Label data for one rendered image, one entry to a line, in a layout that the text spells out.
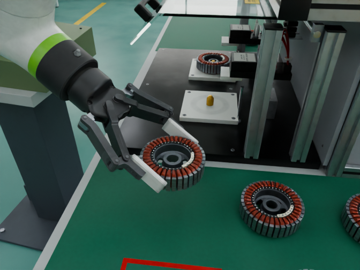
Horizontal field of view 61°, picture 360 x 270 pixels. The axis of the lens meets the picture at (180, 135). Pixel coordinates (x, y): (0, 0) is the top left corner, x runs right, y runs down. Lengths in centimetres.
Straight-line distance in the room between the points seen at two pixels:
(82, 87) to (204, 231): 32
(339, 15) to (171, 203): 43
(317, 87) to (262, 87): 10
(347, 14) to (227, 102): 41
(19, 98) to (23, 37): 54
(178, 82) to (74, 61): 51
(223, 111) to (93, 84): 41
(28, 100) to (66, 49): 55
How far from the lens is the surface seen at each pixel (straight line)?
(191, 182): 51
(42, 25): 56
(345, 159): 72
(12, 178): 197
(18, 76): 109
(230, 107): 84
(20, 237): 164
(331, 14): 56
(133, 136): 75
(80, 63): 53
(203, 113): 81
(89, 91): 52
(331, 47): 60
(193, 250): 55
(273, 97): 83
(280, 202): 63
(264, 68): 58
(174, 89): 95
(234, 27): 101
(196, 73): 102
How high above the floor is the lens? 121
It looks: 36 degrees down
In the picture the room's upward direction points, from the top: straight up
